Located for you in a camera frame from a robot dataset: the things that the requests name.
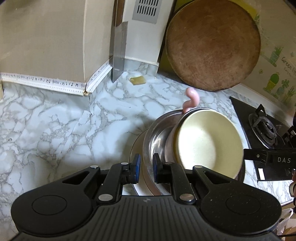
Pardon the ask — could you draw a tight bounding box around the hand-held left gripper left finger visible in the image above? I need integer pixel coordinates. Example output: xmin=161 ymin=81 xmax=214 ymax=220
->
xmin=61 ymin=153 xmax=142 ymax=205

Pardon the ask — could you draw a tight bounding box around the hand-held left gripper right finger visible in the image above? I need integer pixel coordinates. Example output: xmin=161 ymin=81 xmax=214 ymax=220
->
xmin=153 ymin=153 xmax=234 ymax=205

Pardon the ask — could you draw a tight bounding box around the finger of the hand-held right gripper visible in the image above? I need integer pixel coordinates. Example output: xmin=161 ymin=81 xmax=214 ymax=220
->
xmin=243 ymin=148 xmax=296 ymax=171

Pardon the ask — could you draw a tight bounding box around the large white plate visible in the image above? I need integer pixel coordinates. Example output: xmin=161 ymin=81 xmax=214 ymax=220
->
xmin=122 ymin=127 xmax=153 ymax=196

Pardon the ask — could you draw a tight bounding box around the stainless steel bowl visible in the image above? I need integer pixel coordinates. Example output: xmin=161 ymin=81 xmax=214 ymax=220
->
xmin=143 ymin=109 xmax=245 ymax=196

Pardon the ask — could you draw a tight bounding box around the cream bowl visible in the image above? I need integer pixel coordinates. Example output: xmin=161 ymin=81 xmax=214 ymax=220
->
xmin=174 ymin=111 xmax=244 ymax=180

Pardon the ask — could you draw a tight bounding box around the pink steel-lined pot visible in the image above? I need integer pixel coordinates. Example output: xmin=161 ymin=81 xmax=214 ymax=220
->
xmin=165 ymin=88 xmax=246 ymax=186

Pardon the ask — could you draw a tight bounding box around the person's right hand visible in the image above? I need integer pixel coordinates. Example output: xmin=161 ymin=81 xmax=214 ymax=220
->
xmin=291 ymin=170 xmax=296 ymax=205

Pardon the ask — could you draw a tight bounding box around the black gas stove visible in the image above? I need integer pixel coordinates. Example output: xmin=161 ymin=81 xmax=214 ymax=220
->
xmin=229 ymin=96 xmax=296 ymax=181

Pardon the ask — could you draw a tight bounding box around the clear plastic bag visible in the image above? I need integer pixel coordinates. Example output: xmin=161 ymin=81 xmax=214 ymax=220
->
xmin=275 ymin=210 xmax=296 ymax=237

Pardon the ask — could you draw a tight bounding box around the yellow sponge piece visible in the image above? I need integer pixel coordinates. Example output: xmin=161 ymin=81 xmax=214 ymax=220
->
xmin=129 ymin=76 xmax=147 ymax=85

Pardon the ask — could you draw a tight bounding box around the white patterned edge trim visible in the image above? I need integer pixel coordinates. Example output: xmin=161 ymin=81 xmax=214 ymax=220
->
xmin=0 ymin=58 xmax=114 ymax=96

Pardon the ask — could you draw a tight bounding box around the round wooden cutting board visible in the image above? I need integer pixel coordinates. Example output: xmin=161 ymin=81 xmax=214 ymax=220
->
xmin=165 ymin=0 xmax=261 ymax=92

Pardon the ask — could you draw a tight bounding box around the yellow plastic cutting board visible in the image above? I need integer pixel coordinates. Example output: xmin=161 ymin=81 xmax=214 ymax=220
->
xmin=158 ymin=0 xmax=260 ymax=76

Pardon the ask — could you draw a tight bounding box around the green plant wall sticker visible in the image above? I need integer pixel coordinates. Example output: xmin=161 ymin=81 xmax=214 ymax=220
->
xmin=254 ymin=11 xmax=296 ymax=102

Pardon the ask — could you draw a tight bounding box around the cleaver with wooden handle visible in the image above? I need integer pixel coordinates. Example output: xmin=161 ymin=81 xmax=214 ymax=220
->
xmin=111 ymin=0 xmax=129 ymax=83

